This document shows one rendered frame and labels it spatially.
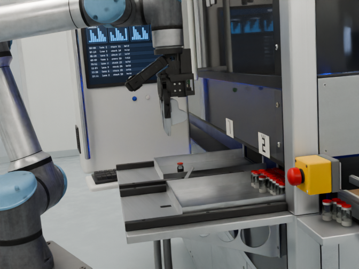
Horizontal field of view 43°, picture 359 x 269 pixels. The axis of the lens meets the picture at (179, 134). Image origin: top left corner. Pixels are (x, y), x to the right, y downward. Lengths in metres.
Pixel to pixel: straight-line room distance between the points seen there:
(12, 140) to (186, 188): 0.51
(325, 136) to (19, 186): 0.72
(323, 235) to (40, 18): 0.75
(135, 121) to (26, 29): 1.05
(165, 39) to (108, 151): 1.02
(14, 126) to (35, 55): 5.39
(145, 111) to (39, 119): 4.69
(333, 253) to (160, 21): 0.70
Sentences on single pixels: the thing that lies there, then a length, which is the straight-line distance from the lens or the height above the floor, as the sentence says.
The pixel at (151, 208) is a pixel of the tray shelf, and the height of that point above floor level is 0.88.
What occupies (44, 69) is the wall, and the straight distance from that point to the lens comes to 6.59.
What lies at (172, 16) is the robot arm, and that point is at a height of 1.37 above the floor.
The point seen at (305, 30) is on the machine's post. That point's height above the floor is 1.31.
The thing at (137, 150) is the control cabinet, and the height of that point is 0.88.
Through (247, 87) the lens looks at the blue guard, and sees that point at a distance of 1.37.
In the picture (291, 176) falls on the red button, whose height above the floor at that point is 1.00.
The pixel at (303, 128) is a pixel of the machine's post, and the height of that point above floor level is 1.09.
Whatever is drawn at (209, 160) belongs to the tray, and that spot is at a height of 0.88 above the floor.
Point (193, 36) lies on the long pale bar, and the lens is 1.79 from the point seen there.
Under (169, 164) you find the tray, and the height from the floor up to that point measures 0.88.
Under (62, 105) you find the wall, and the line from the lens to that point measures 6.59.
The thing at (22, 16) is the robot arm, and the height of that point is 1.38.
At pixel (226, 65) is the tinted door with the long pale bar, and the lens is 1.61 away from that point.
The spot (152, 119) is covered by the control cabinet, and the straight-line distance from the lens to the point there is 2.03.
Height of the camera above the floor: 1.27
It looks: 10 degrees down
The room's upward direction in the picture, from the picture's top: 4 degrees counter-clockwise
